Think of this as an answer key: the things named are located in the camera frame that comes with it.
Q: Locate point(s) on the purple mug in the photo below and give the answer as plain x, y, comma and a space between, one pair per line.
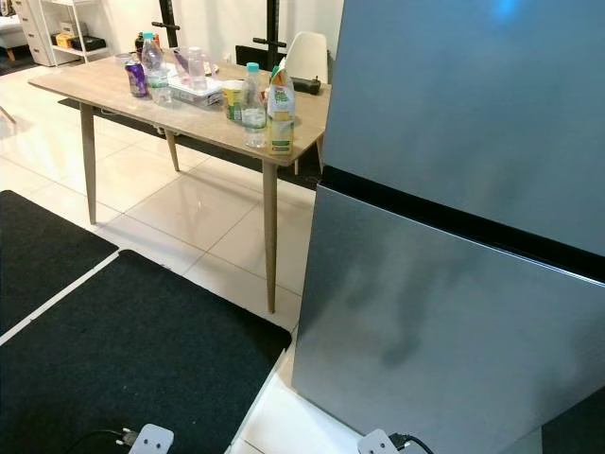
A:
137, 80

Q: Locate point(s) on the orange juice carton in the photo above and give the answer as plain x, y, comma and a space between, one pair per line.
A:
281, 113

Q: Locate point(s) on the yellow box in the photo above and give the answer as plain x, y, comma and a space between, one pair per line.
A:
64, 40

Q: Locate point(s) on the white tape roll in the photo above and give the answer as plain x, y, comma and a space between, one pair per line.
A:
124, 59

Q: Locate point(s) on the white drawer cabinet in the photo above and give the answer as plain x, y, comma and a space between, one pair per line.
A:
43, 28

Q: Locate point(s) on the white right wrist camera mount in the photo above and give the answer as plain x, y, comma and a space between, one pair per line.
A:
378, 445

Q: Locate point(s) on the yellow instant noodle cup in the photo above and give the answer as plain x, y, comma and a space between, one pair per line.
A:
233, 102

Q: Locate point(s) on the black bag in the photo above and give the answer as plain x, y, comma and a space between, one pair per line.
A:
90, 43

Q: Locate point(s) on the white plastic tray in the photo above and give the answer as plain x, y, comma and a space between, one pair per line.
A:
198, 95

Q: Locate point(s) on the white shelf rack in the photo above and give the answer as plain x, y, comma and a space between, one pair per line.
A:
80, 52

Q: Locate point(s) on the clear water bottle teal cap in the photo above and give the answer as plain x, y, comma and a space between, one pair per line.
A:
253, 113

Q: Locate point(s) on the grey two-door fridge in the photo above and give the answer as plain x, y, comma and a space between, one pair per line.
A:
463, 95

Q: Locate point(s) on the white sofa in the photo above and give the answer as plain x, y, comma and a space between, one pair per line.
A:
11, 33

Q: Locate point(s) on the light wooden table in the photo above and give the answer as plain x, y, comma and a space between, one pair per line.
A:
198, 118

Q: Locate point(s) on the white plastic chair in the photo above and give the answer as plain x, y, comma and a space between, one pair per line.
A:
307, 55

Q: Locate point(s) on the clear water bottle blue cap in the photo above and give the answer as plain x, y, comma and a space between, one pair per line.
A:
156, 76

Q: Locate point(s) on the small clear bottle white cap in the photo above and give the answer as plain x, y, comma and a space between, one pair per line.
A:
198, 68

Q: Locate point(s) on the black stand pole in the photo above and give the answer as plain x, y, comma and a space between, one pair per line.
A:
168, 14
274, 19

